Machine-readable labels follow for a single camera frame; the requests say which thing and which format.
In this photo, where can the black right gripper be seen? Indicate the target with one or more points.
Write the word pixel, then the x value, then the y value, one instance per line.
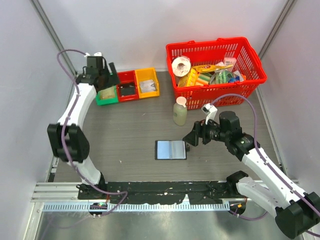
pixel 199 130

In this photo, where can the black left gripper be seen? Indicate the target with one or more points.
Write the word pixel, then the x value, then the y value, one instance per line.
pixel 115 79

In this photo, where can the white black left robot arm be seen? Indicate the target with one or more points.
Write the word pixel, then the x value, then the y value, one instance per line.
pixel 67 139

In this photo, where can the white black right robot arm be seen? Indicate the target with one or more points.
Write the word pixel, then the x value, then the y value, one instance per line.
pixel 294 210

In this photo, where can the black cards in red bin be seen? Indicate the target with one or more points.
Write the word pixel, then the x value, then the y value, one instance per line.
pixel 127 89

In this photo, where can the gold cards in green bin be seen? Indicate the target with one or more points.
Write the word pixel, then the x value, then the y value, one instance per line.
pixel 108 93

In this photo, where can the white cards in yellow bin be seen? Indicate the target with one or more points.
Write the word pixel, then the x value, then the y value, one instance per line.
pixel 147 86

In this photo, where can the red plastic bin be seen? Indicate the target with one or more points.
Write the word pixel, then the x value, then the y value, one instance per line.
pixel 124 77

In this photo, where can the green plastic bin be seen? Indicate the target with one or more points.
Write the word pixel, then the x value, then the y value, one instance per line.
pixel 100 102

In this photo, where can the yellow plastic bin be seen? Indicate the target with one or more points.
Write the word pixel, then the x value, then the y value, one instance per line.
pixel 146 74

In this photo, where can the green liquid soap bottle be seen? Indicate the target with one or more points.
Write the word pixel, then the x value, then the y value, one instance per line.
pixel 180 111

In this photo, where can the yellow green sponge pack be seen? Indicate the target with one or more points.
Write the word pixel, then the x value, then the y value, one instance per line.
pixel 197 79

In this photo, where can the white toilet paper roll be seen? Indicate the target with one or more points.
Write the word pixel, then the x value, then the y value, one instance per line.
pixel 181 66

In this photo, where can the red shopping basket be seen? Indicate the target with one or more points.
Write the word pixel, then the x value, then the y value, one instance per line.
pixel 212 52

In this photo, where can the green packaged item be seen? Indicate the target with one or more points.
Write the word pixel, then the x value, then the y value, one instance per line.
pixel 221 77

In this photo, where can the yellow snack bag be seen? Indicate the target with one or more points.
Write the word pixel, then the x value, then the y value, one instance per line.
pixel 208 68

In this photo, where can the white pink carton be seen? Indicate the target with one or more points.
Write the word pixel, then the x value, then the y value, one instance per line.
pixel 227 61

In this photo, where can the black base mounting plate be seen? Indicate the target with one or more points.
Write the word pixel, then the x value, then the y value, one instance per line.
pixel 162 192

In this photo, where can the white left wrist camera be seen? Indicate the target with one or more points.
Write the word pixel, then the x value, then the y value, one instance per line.
pixel 97 54

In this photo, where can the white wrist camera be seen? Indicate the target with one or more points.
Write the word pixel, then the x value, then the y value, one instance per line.
pixel 97 54
pixel 210 110

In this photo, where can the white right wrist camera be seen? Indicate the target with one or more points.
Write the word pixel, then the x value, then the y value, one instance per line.
pixel 210 110

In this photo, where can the white slotted cable duct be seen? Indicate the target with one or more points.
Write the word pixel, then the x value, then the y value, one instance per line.
pixel 86 206

